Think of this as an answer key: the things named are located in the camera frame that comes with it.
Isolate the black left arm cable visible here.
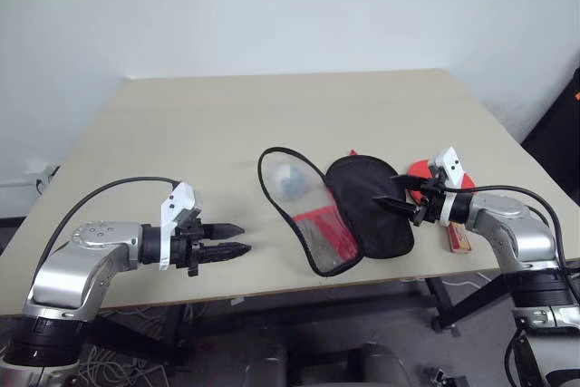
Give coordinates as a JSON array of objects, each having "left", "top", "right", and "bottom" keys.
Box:
[{"left": 44, "top": 177, "right": 180, "bottom": 266}]

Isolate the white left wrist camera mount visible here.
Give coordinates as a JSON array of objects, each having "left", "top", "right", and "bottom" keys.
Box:
[{"left": 158, "top": 181, "right": 204, "bottom": 273}]

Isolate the white wall outlet box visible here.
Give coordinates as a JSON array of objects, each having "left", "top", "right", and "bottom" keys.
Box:
[{"left": 0, "top": 160, "right": 61, "bottom": 217}]

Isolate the black table leg frame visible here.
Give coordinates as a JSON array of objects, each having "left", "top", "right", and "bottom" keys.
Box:
[
  {"left": 90, "top": 313, "right": 194, "bottom": 366},
  {"left": 424, "top": 274, "right": 507, "bottom": 338}
]

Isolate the white floor cable tangle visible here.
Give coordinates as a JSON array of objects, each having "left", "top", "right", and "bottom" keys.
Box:
[
  {"left": 444, "top": 274, "right": 493, "bottom": 292},
  {"left": 74, "top": 305, "right": 160, "bottom": 387}
]

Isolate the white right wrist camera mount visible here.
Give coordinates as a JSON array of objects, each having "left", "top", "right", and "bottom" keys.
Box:
[{"left": 432, "top": 146, "right": 467, "bottom": 228}]

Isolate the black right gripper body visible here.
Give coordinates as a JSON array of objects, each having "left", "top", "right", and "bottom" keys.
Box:
[{"left": 410, "top": 175, "right": 448, "bottom": 227}]

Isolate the small black floor device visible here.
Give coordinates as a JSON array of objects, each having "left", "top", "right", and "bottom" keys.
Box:
[{"left": 420, "top": 363, "right": 469, "bottom": 387}]

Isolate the red round object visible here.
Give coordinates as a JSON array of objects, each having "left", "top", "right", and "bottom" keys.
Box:
[{"left": 406, "top": 159, "right": 476, "bottom": 253}]

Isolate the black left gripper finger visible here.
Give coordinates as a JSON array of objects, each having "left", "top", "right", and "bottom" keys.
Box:
[
  {"left": 202, "top": 223, "right": 247, "bottom": 240},
  {"left": 198, "top": 243, "right": 253, "bottom": 266}
]

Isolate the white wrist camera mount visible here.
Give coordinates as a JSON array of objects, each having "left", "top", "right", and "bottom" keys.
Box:
[
  {"left": 158, "top": 181, "right": 204, "bottom": 273},
  {"left": 432, "top": 146, "right": 467, "bottom": 228}
]

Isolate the dark grey rounded shape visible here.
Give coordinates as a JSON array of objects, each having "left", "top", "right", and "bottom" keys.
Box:
[{"left": 359, "top": 341, "right": 411, "bottom": 387}]

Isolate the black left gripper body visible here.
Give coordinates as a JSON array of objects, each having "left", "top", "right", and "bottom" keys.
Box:
[{"left": 173, "top": 217, "right": 215, "bottom": 278}]

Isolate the clear black-trimmed zip pouch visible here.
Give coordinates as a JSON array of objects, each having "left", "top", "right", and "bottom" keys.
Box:
[{"left": 256, "top": 146, "right": 416, "bottom": 277}]

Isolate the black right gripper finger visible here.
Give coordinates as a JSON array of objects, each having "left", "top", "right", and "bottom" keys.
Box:
[
  {"left": 372, "top": 197, "right": 421, "bottom": 222},
  {"left": 390, "top": 173, "right": 426, "bottom": 190}
]

